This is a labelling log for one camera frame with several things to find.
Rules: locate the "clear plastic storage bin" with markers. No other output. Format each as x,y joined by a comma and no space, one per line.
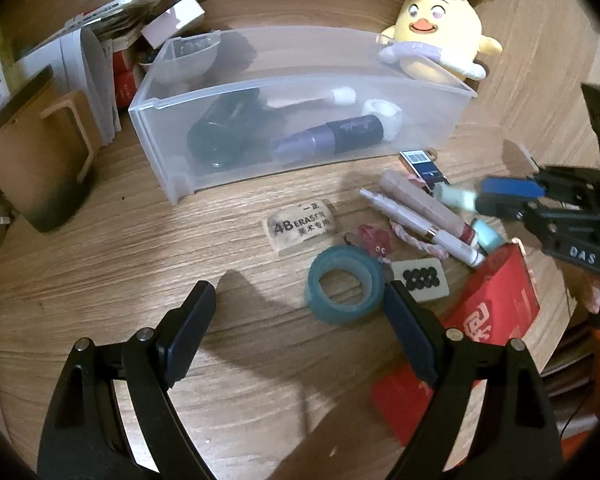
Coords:
170,125

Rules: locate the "purple spray bottle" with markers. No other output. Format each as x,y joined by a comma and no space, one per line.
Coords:
330,135

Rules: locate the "dark blue small box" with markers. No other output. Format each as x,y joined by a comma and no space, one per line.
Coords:
422,162

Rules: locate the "grey bowl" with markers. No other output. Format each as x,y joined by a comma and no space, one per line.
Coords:
192,60

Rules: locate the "white pen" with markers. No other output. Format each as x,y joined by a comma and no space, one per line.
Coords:
405,210

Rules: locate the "stack of books and papers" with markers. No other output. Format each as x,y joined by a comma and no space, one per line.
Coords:
75,60

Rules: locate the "white pink cardboard box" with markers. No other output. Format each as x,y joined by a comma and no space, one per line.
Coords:
175,20

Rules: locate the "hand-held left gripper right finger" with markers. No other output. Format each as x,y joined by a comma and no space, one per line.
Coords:
410,335

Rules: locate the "small red charm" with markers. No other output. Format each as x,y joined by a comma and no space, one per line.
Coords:
375,242

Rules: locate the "pink white hair scrunchie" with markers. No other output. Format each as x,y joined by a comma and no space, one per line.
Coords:
410,236

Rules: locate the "pink lipstick tube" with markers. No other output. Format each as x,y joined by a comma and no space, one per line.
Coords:
420,195

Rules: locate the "red paper envelope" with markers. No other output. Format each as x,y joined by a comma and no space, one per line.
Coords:
500,300

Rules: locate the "teal tape roll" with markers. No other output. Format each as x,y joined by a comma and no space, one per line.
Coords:
317,285

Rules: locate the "red box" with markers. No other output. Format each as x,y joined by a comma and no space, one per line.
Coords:
124,85

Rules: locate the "beige rubber eraser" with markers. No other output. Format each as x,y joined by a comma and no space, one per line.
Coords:
300,225

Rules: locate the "yellow chick plush toy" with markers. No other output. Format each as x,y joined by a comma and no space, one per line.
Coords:
440,15

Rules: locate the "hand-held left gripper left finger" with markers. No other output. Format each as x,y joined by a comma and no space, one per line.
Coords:
190,330

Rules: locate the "white mahjong tile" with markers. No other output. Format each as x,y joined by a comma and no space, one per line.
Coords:
420,280

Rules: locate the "brown mug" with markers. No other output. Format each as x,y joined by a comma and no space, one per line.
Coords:
35,160

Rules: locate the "mint green tube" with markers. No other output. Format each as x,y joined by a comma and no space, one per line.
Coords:
487,237
452,197

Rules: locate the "person's right hand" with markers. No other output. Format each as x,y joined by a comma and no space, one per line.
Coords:
596,296

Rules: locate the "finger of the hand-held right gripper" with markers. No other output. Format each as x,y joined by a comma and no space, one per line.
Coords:
510,187
497,207

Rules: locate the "white squeeze tube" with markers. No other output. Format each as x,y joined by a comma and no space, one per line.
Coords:
340,95

